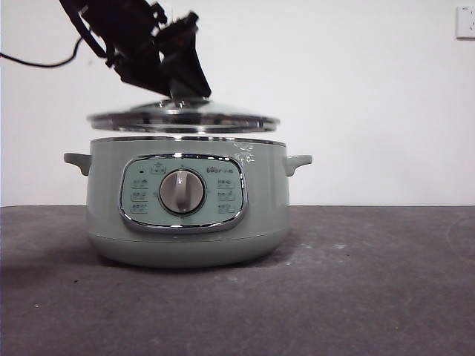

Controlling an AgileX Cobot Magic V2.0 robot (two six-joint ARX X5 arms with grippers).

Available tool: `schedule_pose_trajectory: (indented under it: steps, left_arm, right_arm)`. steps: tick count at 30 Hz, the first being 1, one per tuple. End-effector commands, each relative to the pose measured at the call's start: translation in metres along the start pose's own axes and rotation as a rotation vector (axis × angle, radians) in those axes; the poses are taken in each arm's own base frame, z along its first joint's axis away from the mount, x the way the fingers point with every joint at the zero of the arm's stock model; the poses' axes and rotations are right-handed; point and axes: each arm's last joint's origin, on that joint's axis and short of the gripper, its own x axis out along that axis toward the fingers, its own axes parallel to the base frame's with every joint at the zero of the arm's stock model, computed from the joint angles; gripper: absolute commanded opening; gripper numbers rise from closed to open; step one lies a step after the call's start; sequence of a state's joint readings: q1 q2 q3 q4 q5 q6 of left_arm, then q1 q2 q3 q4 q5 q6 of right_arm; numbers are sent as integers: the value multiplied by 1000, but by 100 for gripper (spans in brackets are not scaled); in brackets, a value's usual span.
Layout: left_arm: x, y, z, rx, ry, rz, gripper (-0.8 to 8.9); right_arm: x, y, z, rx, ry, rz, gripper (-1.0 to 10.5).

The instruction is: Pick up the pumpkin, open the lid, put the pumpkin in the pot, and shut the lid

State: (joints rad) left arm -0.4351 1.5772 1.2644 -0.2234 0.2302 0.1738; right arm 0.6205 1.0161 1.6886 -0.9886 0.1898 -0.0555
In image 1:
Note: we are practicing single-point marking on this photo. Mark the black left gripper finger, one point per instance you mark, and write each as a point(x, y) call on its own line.
point(185, 55)
point(144, 70)

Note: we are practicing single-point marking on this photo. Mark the glass lid with green knob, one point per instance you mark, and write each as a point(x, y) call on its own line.
point(185, 118)

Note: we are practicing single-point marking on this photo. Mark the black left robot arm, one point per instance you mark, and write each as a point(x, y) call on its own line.
point(111, 22)

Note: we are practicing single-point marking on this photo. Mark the sage green electric pot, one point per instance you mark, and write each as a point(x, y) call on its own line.
point(104, 193)

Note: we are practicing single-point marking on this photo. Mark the white wall socket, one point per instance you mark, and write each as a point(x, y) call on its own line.
point(467, 23)

